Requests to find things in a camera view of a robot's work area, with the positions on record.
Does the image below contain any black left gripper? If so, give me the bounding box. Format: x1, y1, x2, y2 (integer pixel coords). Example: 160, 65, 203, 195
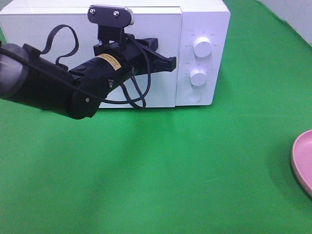
94, 34, 176, 82

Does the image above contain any round door release button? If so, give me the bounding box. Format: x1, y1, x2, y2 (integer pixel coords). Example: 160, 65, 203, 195
187, 91, 202, 103

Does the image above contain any white microwave door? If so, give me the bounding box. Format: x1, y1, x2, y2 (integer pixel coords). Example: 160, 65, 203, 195
0, 7, 181, 107

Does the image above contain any pink round plate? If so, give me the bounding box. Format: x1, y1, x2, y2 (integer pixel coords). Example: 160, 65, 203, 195
291, 130, 312, 197

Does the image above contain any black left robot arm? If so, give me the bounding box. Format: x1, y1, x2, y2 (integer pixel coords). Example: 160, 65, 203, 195
0, 35, 176, 119

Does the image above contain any white microwave oven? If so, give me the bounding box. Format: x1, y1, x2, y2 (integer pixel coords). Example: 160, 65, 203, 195
1, 0, 230, 107

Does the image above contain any upper white dial knob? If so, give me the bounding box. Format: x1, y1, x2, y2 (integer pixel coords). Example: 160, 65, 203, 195
192, 36, 213, 58

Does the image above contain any white dial knob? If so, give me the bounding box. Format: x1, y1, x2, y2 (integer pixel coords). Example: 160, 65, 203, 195
192, 36, 213, 58
189, 68, 208, 86

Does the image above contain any lower white dial knob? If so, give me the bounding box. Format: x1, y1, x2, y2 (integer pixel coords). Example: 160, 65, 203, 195
189, 68, 208, 86

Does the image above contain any green table cloth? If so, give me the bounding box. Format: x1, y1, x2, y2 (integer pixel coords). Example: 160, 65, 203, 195
0, 0, 312, 234

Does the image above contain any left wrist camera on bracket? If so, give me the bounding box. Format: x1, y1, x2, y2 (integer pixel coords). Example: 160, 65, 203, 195
88, 5, 134, 47

